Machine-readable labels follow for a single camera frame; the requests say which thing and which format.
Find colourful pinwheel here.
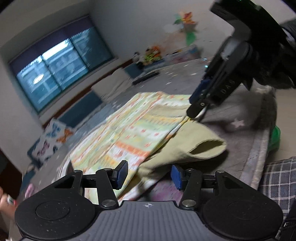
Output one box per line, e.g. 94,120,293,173
173,11,197,45

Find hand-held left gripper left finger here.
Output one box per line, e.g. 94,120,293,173
54,160,129,209

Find beige pillow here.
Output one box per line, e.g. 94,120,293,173
91,68,132,102

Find clear storage box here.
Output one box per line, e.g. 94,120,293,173
165,45,200,63

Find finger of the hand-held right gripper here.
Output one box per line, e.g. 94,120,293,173
186,101,210,117
189,79,211,104

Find pink cartoon water bottle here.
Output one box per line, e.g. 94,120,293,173
0,188,18,219

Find person's plaid pants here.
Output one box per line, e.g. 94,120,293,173
258,157,296,216

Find butterfly print pillow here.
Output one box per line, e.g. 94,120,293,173
28,118,74,167

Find black remote control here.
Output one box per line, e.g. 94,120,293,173
132,70,160,85

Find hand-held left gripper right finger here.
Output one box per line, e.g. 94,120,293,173
171,164,234,209

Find pink crumpled wrapper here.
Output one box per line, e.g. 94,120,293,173
24,183,38,198

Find green plastic object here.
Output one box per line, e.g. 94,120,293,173
268,125,281,152

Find orange fox plush toy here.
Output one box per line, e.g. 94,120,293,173
153,45,163,61

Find yellow patterned child garment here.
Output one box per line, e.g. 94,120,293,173
69,91,228,202

